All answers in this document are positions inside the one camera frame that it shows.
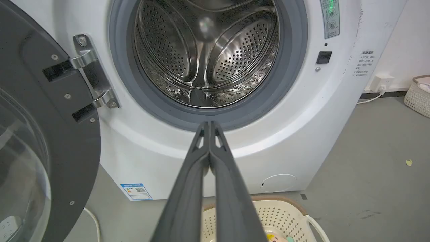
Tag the small yellow floor scrap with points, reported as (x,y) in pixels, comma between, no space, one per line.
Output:
(409,162)

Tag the white wall power socket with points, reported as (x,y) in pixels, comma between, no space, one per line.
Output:
(379,83)

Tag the cream woven storage basket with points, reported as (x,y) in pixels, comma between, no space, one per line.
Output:
(418,95)

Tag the blue energy label sticker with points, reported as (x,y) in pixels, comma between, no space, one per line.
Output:
(136,191)

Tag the cream perforated laundry basket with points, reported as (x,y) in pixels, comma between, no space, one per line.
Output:
(285,218)

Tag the colourful toy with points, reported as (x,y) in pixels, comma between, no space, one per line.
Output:
(278,238)

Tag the white front-load washing machine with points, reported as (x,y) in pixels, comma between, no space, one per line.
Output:
(302,111)

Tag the grey washing machine door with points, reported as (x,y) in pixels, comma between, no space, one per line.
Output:
(43,134)

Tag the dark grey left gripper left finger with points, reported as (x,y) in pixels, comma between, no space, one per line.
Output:
(188,195)

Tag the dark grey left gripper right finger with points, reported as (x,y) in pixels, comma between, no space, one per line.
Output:
(231,198)

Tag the chrome door hinge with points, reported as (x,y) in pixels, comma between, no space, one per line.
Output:
(94,72)

